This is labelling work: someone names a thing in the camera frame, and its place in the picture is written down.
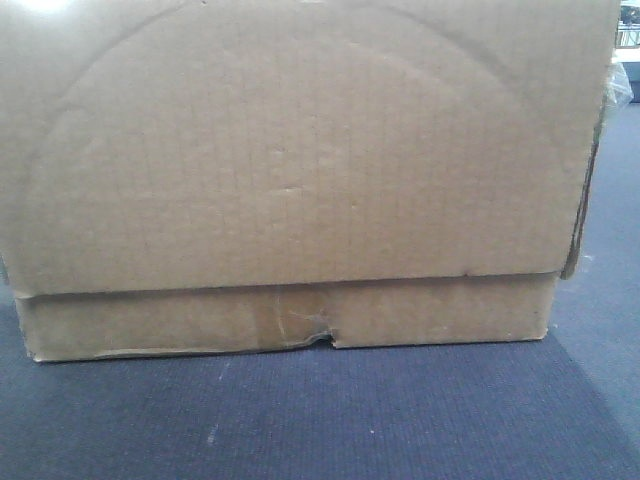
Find brown cardboard carton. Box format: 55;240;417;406
1;1;620;362

